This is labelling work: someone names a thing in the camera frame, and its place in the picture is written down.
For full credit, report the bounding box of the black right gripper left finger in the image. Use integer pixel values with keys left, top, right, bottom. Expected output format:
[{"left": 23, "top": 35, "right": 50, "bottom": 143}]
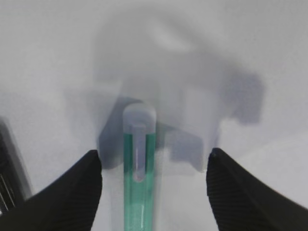
[{"left": 0, "top": 150, "right": 103, "bottom": 231}]

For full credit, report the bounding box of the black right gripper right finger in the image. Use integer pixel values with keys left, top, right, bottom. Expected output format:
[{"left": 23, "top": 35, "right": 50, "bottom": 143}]
[{"left": 206, "top": 148, "right": 308, "bottom": 231}]

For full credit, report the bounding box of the black pen right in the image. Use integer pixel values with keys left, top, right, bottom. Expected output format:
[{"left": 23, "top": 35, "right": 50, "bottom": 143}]
[{"left": 0, "top": 117, "right": 32, "bottom": 214}]

